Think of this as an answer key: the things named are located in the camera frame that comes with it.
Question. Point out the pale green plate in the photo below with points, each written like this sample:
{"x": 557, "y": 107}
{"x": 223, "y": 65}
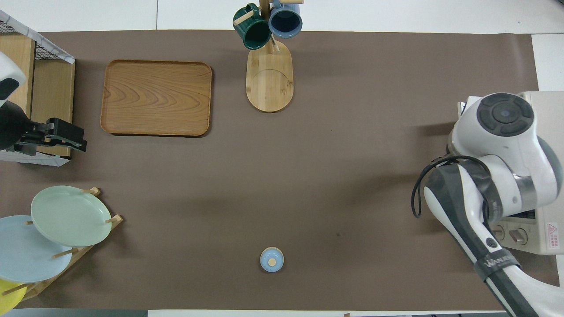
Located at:
{"x": 70, "y": 215}

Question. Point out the dark green mug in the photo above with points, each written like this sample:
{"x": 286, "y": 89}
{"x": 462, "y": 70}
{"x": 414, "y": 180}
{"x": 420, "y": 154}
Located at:
{"x": 253, "y": 31}

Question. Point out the wooden plate rack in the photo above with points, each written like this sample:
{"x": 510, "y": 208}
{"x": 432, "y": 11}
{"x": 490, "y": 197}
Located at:
{"x": 117, "y": 219}

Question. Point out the wooden serving tray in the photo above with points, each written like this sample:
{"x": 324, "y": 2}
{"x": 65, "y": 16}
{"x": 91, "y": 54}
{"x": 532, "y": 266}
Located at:
{"x": 156, "y": 97}

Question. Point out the blue mug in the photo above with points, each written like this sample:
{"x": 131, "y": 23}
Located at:
{"x": 285, "y": 22}

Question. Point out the wooden mug tree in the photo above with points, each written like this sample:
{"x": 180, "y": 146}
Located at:
{"x": 269, "y": 83}

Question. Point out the yellow plate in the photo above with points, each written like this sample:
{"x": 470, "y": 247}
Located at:
{"x": 9, "y": 299}

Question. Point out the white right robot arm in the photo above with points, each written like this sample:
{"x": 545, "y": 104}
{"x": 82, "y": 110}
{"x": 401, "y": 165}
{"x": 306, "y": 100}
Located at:
{"x": 506, "y": 145}

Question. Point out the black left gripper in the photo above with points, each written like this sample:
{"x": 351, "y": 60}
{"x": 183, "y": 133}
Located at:
{"x": 13, "y": 127}

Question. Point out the oven control knob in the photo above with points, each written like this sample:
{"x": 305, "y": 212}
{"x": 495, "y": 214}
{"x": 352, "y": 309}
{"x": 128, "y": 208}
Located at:
{"x": 519, "y": 236}
{"x": 499, "y": 232}

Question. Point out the pale blue racked plate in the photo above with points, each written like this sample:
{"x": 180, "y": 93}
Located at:
{"x": 26, "y": 255}

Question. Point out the beige toaster oven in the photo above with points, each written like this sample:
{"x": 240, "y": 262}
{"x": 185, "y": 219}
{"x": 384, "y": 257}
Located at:
{"x": 551, "y": 119}

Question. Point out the brown table mat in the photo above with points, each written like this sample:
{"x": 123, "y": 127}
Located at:
{"x": 308, "y": 154}

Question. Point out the toaster oven glass door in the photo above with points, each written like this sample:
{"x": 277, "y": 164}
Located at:
{"x": 461, "y": 108}

